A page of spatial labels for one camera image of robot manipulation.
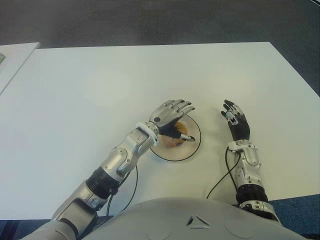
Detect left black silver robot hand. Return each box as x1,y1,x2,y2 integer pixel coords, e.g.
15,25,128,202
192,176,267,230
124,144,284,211
149,99,196,144

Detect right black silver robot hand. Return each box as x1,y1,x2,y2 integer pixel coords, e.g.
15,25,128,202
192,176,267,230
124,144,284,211
220,99,251,142

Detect yellow-red apple with sticker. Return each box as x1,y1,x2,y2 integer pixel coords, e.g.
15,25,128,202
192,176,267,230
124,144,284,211
162,121,189,148

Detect white plate with black rim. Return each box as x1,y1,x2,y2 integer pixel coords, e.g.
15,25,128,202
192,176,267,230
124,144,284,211
149,113,202,163

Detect grey robot torso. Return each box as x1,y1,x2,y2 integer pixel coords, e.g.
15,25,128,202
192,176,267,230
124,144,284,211
14,197,311,240

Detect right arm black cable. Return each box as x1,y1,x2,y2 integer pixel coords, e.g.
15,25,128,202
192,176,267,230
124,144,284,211
206,147,242,200

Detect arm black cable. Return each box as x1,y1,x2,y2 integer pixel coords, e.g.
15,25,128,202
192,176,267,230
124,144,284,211
206,147,242,200
106,164,139,217

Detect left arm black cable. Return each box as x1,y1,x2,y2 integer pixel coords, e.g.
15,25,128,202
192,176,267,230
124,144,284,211
106,164,139,217

